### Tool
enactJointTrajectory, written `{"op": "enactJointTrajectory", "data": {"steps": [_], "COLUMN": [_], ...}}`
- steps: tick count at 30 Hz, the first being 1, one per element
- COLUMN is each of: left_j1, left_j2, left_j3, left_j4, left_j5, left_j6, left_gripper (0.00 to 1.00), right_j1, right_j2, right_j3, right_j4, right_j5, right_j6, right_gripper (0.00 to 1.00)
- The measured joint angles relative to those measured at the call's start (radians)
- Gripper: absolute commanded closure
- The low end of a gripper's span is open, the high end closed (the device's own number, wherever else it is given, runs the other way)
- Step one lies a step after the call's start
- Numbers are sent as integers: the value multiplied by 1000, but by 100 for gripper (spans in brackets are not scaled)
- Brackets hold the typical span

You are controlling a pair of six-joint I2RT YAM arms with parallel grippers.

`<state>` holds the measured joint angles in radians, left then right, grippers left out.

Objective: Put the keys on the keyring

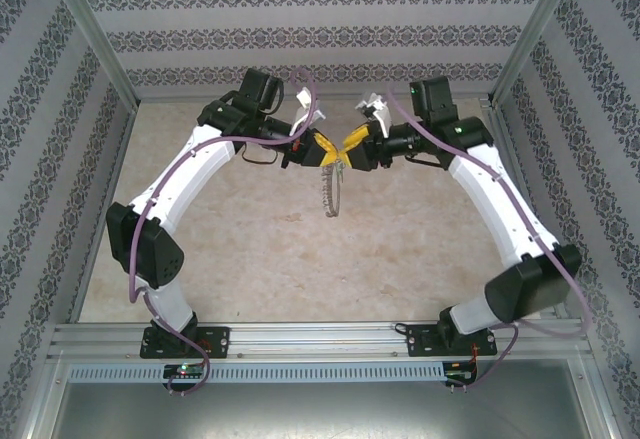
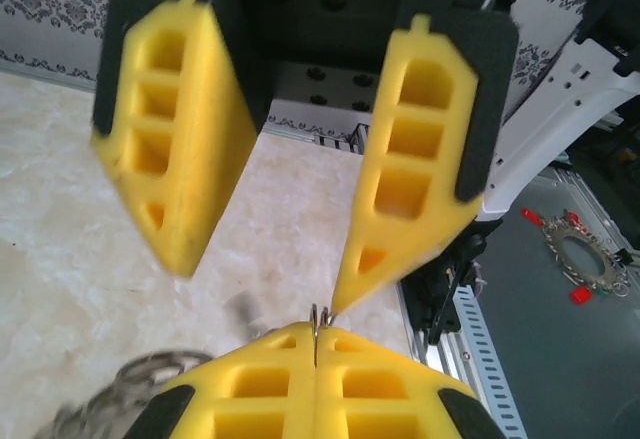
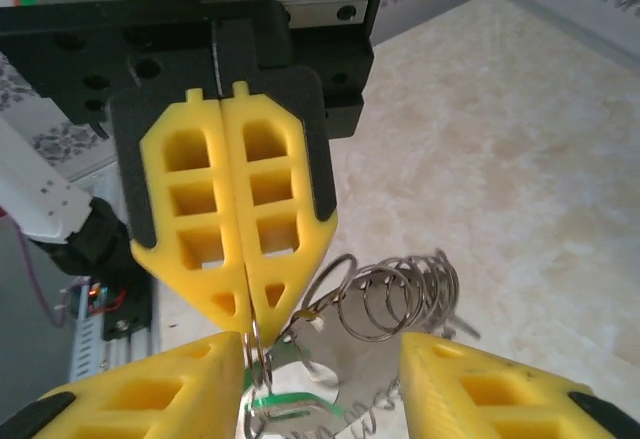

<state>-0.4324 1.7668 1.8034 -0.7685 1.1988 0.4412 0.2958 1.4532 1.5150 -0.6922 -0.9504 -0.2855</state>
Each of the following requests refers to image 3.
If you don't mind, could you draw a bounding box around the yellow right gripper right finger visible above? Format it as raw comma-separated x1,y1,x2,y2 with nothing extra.
399,332,640,439

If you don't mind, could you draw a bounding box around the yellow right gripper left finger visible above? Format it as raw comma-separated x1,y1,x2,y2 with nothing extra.
13,331,247,439

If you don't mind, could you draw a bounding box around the metal band keyring with rings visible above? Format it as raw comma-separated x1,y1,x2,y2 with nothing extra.
279,247,484,439

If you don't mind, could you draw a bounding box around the grey steel panel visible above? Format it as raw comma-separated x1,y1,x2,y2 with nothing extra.
0,218,76,410

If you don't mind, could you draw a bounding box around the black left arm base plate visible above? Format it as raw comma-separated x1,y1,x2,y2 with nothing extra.
99,278,154,358

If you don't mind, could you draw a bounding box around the red wire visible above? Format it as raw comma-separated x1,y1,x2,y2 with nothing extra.
92,293,126,318

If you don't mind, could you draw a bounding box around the slotted grey cable duct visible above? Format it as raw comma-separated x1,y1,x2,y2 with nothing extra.
67,308,109,395

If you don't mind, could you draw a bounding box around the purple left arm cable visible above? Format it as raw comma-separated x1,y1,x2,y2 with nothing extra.
14,218,69,330

